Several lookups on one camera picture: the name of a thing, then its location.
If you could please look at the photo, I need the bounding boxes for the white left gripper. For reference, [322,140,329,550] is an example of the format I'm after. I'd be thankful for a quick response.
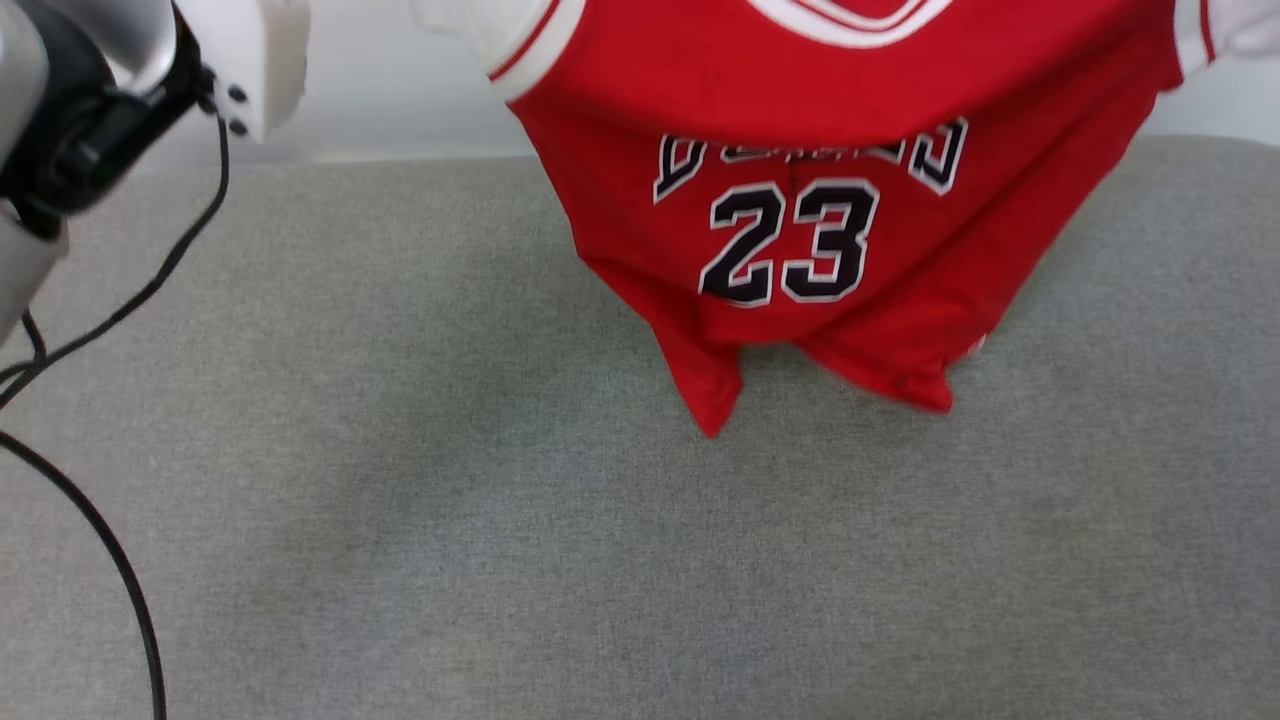
[175,0,311,143]

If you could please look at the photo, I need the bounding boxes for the red number 23 basketball jersey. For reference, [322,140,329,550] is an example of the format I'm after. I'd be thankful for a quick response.
[410,0,1280,439]

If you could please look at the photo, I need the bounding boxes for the thin black cable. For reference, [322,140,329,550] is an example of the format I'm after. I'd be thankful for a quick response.
[0,95,233,411]

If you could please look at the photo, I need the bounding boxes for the thick black cable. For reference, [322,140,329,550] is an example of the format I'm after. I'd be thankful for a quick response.
[0,428,169,720]

